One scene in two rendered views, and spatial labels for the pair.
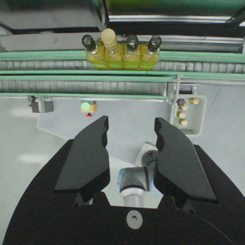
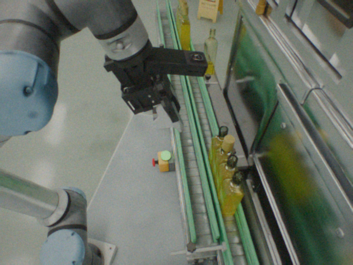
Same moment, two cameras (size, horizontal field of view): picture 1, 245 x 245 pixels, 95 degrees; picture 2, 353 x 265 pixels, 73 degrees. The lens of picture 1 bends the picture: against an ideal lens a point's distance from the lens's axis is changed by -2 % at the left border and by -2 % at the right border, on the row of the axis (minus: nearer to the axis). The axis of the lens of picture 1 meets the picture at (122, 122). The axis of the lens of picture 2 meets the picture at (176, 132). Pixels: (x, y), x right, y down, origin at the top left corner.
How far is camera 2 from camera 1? 47 cm
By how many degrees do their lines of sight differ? 39
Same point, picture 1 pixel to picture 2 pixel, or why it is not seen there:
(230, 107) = not seen: outside the picture
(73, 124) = (140, 148)
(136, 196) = (56, 204)
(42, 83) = (184, 113)
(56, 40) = (227, 124)
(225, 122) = not seen: outside the picture
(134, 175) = (79, 209)
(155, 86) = (204, 230)
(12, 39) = (219, 92)
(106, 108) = (164, 184)
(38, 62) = (203, 110)
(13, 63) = (198, 93)
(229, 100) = not seen: outside the picture
